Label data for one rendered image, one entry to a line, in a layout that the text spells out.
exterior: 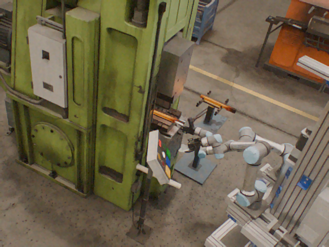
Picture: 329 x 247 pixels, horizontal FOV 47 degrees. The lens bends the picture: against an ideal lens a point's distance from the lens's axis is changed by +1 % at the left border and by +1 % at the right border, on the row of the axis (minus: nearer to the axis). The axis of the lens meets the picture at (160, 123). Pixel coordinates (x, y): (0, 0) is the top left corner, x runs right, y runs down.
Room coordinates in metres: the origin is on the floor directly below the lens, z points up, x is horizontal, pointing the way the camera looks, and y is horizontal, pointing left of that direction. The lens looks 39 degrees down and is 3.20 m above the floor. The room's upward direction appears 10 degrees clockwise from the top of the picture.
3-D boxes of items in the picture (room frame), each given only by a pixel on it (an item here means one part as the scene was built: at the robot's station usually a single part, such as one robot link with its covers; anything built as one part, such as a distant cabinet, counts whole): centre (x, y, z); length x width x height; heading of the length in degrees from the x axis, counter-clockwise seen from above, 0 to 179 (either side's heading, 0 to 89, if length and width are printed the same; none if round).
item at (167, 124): (2.81, 0.09, 0.96); 0.42 x 0.20 x 0.09; 69
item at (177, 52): (2.85, 0.07, 1.56); 0.42 x 0.39 x 0.40; 69
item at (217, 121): (3.20, -0.50, 0.71); 0.40 x 0.30 x 0.02; 154
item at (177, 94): (2.81, 0.09, 1.32); 0.42 x 0.20 x 0.10; 69
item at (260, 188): (2.08, -0.86, 0.98); 0.13 x 0.12 x 0.14; 135
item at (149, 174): (2.19, 0.01, 0.54); 0.04 x 0.04 x 1.08; 69
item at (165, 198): (2.72, -0.15, 0.01); 0.58 x 0.39 x 0.01; 159
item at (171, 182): (2.38, -0.07, 0.62); 0.44 x 0.05 x 0.05; 69
